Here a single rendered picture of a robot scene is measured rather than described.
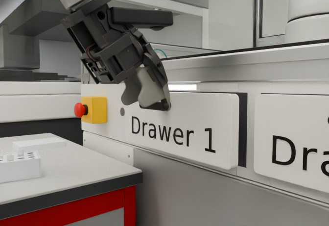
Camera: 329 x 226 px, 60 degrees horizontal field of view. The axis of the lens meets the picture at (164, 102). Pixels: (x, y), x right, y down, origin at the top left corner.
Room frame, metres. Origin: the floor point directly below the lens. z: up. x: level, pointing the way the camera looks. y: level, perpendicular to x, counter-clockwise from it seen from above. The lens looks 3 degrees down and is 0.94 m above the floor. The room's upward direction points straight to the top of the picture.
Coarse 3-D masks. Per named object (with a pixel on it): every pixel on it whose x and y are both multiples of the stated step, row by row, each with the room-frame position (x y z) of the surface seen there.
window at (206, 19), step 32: (128, 0) 0.71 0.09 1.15; (160, 0) 0.61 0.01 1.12; (192, 0) 0.54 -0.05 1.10; (224, 0) 0.48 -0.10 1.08; (256, 0) 0.43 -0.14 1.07; (288, 0) 0.39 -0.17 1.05; (320, 0) 0.36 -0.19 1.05; (160, 32) 0.61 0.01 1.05; (192, 32) 0.54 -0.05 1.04; (224, 32) 0.48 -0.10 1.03; (256, 32) 0.43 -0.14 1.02; (288, 32) 0.39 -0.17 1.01; (320, 32) 0.36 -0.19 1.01
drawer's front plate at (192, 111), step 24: (192, 96) 0.46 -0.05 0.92; (216, 96) 0.42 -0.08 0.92; (144, 120) 0.57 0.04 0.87; (168, 120) 0.51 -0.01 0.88; (192, 120) 0.46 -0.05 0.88; (216, 120) 0.42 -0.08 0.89; (144, 144) 0.57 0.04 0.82; (168, 144) 0.51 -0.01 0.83; (192, 144) 0.46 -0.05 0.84; (216, 144) 0.42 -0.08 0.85
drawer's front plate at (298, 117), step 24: (264, 96) 0.38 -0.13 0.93; (288, 96) 0.35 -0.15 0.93; (312, 96) 0.33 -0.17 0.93; (264, 120) 0.38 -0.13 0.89; (288, 120) 0.35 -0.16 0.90; (312, 120) 0.33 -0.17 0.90; (264, 144) 0.38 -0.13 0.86; (288, 144) 0.35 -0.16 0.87; (312, 144) 0.33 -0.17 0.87; (264, 168) 0.38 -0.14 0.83; (288, 168) 0.35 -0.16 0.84; (312, 168) 0.33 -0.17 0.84
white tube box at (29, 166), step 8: (8, 152) 0.60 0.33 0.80; (16, 152) 0.60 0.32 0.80; (24, 152) 0.61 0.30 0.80; (32, 152) 0.61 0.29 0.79; (0, 160) 0.55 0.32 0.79; (16, 160) 0.54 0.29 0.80; (24, 160) 0.54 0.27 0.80; (32, 160) 0.54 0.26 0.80; (40, 160) 0.55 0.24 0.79; (0, 168) 0.52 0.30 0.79; (8, 168) 0.52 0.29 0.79; (16, 168) 0.53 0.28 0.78; (24, 168) 0.54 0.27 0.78; (32, 168) 0.54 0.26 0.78; (40, 168) 0.55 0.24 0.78; (0, 176) 0.52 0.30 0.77; (8, 176) 0.52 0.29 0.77; (16, 176) 0.53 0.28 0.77; (24, 176) 0.54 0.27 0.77; (32, 176) 0.54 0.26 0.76; (40, 176) 0.55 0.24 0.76
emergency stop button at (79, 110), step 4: (76, 104) 0.75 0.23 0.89; (80, 104) 0.74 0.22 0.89; (76, 108) 0.74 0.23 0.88; (80, 108) 0.74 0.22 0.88; (84, 108) 0.75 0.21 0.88; (76, 112) 0.74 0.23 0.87; (80, 112) 0.74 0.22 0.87; (84, 112) 0.75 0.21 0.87; (76, 116) 0.75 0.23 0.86; (80, 116) 0.74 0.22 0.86
